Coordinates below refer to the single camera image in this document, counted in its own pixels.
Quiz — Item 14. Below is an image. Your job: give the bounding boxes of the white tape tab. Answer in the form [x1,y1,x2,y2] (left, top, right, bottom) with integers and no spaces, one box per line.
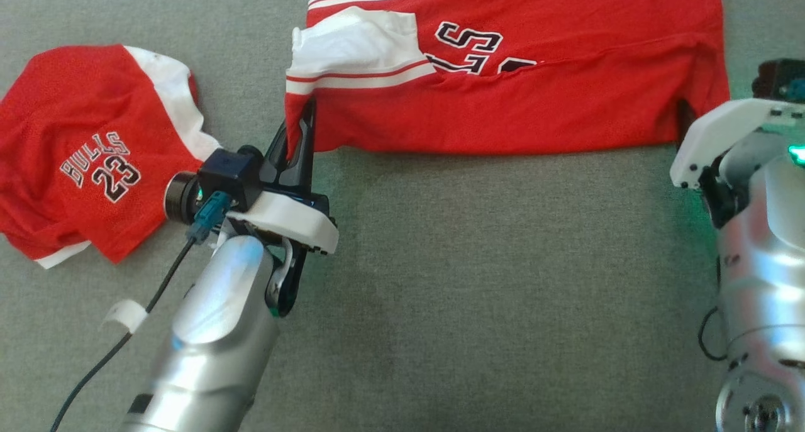
[101,299,148,333]

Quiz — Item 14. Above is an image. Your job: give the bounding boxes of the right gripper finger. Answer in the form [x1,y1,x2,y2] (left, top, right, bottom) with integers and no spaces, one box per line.
[677,100,697,145]

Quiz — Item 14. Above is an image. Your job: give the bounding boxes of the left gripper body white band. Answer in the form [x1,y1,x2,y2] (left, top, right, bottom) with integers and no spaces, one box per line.
[226,179,340,318]

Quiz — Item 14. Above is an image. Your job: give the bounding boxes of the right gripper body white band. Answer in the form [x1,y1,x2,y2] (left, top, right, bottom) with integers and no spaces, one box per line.
[670,97,805,228]

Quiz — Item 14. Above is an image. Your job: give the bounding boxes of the red white basketball jersey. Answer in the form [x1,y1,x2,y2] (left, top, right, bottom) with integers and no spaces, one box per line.
[284,0,731,162]

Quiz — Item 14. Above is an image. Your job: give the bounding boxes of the red Bulls 23 shorts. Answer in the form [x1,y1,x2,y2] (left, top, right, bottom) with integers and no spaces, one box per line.
[0,44,221,269]

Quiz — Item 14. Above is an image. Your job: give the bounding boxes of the grey sofa seat cushion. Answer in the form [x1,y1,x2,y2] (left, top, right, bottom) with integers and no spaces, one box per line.
[0,0,805,432]

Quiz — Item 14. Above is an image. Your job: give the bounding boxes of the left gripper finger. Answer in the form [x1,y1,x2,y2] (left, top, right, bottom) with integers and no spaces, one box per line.
[263,121,287,181]
[289,99,317,191]

